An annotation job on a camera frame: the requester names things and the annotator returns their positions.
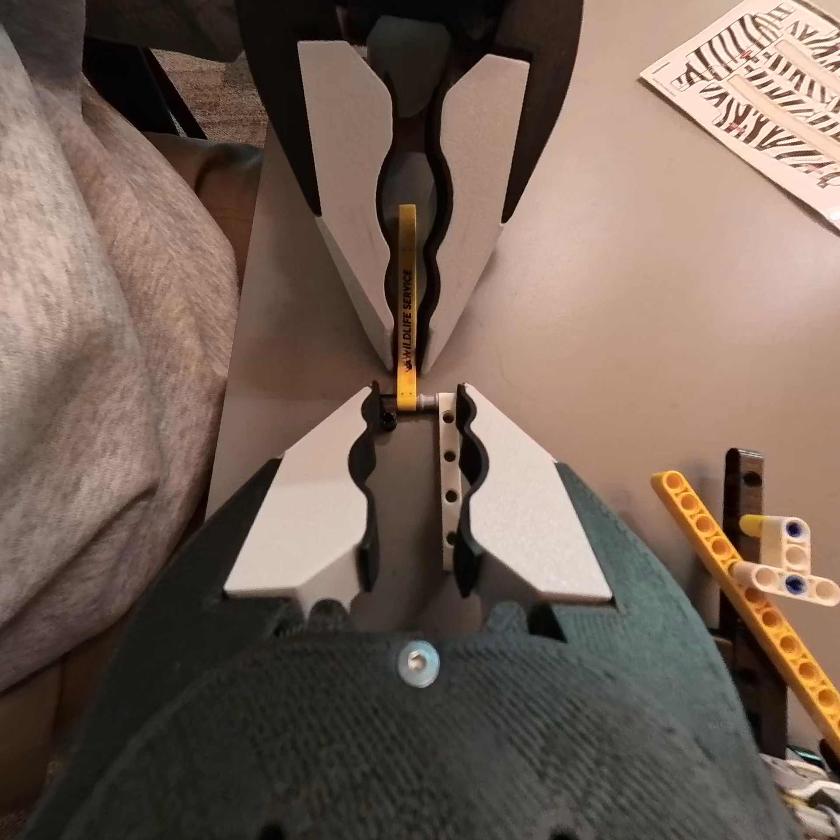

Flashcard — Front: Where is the lego vehicle model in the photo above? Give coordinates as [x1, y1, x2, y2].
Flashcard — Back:
[651, 448, 840, 759]

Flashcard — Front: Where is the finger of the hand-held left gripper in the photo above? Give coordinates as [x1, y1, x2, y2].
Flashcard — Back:
[297, 39, 404, 370]
[419, 52, 532, 374]

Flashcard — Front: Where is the zebra striped sticker sheet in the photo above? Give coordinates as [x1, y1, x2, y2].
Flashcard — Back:
[640, 0, 840, 231]

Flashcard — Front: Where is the yellow printed lego beam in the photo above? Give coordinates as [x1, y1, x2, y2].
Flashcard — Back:
[395, 203, 421, 411]

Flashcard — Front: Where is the white lego beam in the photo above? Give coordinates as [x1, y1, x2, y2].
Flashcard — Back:
[420, 392, 463, 572]

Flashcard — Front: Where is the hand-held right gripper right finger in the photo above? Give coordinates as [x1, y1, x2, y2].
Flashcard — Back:
[451, 382, 616, 605]

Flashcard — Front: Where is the person's grey sweatshirt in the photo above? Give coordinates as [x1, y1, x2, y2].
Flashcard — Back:
[0, 0, 240, 690]

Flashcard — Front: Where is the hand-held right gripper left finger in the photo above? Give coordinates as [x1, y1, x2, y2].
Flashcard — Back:
[223, 382, 396, 603]

